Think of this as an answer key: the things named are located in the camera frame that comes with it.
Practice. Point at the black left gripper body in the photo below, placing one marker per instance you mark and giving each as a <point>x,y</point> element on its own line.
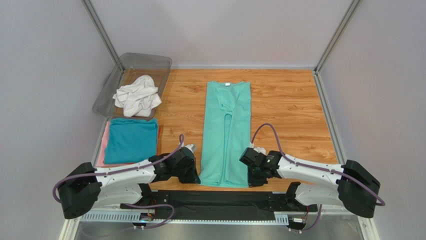
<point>186,174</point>

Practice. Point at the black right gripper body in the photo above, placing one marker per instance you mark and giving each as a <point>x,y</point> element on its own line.
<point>254,175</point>

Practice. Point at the teal green t shirt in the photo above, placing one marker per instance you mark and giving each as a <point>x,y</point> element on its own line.
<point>226,134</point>

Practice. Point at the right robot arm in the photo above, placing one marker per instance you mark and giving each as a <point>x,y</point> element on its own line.
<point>348,185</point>

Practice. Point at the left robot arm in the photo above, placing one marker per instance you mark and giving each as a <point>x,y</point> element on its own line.
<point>88,187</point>

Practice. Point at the folded dark teal t shirt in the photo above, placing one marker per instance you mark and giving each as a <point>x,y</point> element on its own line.
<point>131,140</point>

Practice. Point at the crumpled white t shirt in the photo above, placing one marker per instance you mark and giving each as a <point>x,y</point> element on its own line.
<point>139,98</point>

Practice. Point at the folded pink t shirt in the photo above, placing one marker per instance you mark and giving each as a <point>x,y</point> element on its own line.
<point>100,162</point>

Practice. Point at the clear plastic bin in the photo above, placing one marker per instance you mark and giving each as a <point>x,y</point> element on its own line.
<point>129,68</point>

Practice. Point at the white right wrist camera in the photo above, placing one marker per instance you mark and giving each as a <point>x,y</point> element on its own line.
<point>258,149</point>

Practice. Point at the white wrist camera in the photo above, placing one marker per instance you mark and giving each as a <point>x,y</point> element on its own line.
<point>191,147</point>
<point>258,149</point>

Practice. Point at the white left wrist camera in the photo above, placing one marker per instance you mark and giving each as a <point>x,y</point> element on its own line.
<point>191,147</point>

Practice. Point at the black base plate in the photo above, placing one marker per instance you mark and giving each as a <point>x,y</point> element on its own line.
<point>234,205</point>

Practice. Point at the white slotted cable duct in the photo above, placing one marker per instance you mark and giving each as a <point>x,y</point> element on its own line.
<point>138,217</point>

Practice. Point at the right aluminium frame post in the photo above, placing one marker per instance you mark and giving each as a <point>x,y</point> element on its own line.
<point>338,33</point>

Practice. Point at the aluminium frame post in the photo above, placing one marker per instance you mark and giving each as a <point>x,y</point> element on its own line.
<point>97,22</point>
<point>338,33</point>

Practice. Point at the aluminium front rail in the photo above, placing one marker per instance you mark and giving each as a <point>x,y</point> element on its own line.
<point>163,210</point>

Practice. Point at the left aluminium frame post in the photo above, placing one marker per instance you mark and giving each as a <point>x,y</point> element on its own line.
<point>97,22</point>

